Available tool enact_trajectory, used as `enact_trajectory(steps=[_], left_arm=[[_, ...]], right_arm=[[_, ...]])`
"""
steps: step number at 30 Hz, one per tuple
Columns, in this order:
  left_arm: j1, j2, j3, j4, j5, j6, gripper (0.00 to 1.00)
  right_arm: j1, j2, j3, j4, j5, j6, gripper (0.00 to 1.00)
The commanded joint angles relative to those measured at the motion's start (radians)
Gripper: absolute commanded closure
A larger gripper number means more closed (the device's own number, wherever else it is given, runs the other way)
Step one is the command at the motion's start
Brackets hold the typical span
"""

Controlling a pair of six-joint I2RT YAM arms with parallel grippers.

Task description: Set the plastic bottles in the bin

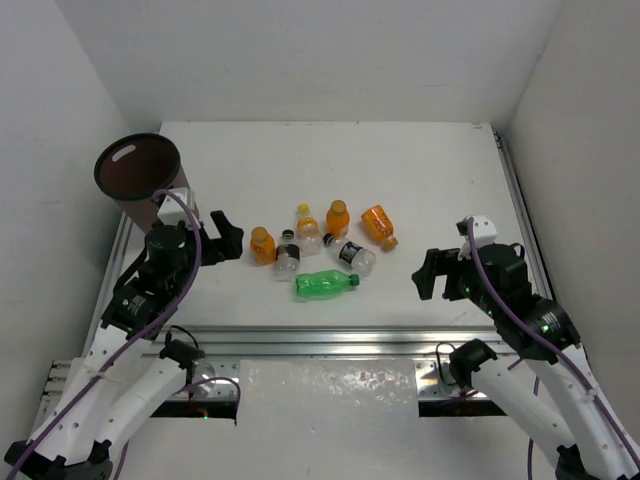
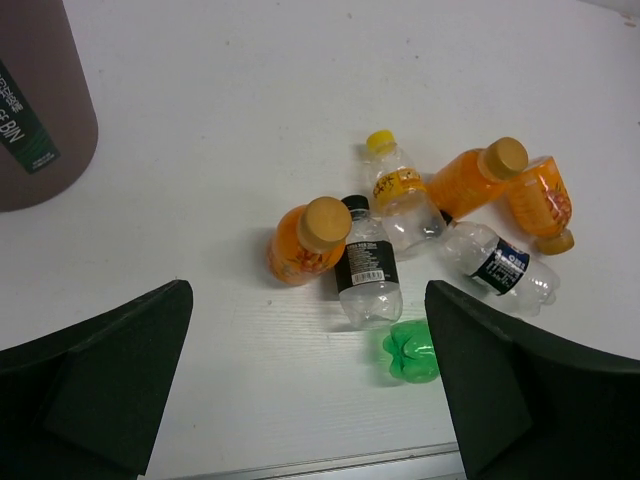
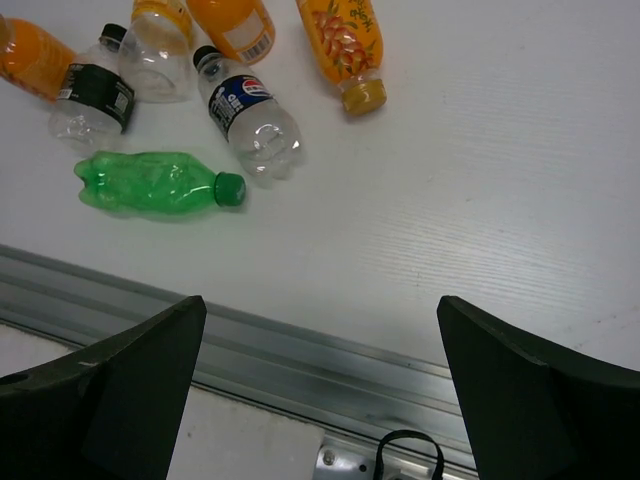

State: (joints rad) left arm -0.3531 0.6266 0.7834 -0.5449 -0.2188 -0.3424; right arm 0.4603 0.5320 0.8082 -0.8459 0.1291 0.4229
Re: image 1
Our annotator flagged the aluminium right side rail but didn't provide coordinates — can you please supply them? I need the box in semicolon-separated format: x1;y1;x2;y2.
493;130;556;300

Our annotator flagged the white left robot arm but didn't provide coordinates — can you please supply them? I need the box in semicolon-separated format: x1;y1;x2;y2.
4;211;243;479

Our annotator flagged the orange bottle orange cap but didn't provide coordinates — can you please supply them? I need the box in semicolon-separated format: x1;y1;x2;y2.
326;200;350;237

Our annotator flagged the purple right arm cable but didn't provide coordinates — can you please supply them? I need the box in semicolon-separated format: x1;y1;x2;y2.
464;217;640;480

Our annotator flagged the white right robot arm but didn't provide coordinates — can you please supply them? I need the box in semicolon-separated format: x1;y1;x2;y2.
412;244;639;479

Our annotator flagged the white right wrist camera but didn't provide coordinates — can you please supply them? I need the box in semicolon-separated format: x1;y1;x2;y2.
456;215;498;249

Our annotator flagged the aluminium rail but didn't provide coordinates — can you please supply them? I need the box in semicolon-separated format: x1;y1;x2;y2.
39;324;521;401
82;214;132;355
493;130;556;300

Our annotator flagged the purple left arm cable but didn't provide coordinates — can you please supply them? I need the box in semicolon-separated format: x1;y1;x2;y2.
0;188;242;480

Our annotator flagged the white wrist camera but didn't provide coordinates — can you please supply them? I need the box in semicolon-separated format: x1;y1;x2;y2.
157;187;199;226
456;215;498;249

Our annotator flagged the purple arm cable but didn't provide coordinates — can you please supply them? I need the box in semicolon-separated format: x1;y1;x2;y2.
464;217;640;480
0;188;242;480

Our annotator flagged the crushed green bottle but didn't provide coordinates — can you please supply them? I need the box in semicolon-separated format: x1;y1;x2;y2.
293;269;361;301

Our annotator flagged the aluminium left side rail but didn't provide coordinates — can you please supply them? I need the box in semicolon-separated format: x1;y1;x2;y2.
82;214;132;355

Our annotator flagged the clear bottle yellow cap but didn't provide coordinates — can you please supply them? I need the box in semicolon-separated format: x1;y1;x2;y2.
296;204;322;256

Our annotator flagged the clear Pepsi bottle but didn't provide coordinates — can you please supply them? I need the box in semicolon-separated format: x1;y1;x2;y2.
323;233;376;276

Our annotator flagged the small orange juice bottle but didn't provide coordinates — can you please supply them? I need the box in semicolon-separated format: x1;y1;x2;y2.
249;226;276;265

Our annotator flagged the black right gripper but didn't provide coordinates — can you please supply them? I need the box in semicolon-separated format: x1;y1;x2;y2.
411;245;499;316

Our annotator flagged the clear bottle black label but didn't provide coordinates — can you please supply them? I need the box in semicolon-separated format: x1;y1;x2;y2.
275;229;301;281

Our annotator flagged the aluminium front rail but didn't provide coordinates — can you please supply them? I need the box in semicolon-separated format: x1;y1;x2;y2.
39;324;521;401

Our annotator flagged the brown plastic waste bin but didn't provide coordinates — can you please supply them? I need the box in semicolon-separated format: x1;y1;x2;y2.
94;133;189;233

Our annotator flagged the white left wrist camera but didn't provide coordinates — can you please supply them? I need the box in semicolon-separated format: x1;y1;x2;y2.
157;187;199;226

